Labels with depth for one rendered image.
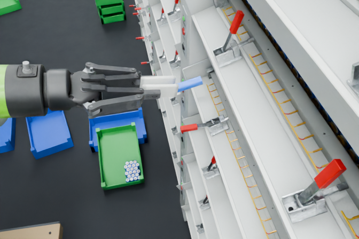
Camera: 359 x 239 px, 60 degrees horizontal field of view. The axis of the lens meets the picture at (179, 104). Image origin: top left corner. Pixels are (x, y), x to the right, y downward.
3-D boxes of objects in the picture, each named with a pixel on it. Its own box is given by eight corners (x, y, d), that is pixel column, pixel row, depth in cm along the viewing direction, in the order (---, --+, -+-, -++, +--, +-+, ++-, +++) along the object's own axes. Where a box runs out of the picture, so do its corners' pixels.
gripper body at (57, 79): (43, 91, 50) (102, 89, 53) (46, 58, 56) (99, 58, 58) (48, 121, 55) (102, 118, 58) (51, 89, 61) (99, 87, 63)
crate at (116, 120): (92, 152, 167) (88, 144, 161) (91, 124, 180) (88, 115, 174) (147, 143, 171) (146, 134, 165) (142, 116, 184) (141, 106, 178)
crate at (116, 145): (145, 182, 155) (143, 178, 148) (103, 190, 152) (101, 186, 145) (135, 127, 168) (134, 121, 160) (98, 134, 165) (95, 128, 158)
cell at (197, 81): (201, 80, 64) (171, 89, 64) (199, 73, 62) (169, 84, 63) (203, 86, 62) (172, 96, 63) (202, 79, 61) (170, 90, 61)
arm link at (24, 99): (20, 95, 61) (14, 132, 55) (7, 45, 53) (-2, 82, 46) (53, 94, 62) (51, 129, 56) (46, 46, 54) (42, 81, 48)
